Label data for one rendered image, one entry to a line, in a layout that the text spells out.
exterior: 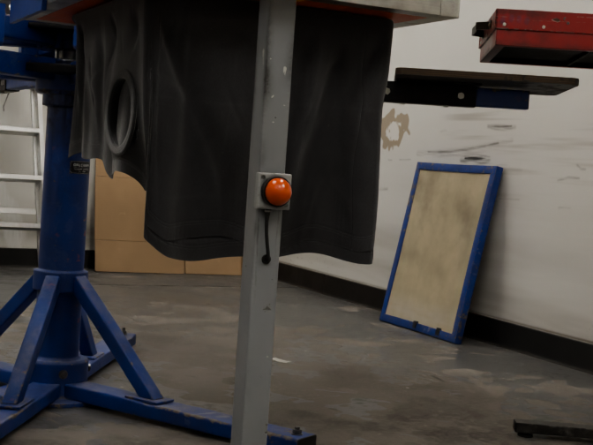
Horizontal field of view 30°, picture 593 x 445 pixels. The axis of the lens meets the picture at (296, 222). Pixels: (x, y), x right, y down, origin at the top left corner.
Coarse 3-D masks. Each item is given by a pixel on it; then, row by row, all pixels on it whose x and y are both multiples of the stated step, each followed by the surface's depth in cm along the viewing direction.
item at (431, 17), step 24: (48, 0) 204; (72, 0) 197; (312, 0) 177; (336, 0) 176; (360, 0) 178; (384, 0) 180; (408, 0) 182; (432, 0) 184; (456, 0) 186; (72, 24) 234; (408, 24) 198
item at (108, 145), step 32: (128, 0) 181; (96, 32) 199; (128, 32) 182; (96, 64) 201; (128, 64) 181; (96, 96) 202; (128, 96) 183; (96, 128) 203; (128, 128) 178; (128, 160) 182
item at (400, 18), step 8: (304, 0) 178; (312, 8) 186; (320, 8) 185; (328, 8) 185; (336, 8) 184; (344, 8) 184; (352, 8) 183; (360, 8) 182; (376, 16) 190; (384, 16) 190; (392, 16) 189; (400, 16) 188; (408, 16) 188; (416, 16) 187
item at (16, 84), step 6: (0, 84) 384; (6, 84) 376; (12, 84) 367; (18, 84) 359; (24, 84) 350; (30, 84) 338; (0, 90) 384; (6, 90) 377; (12, 90) 378; (18, 90) 379
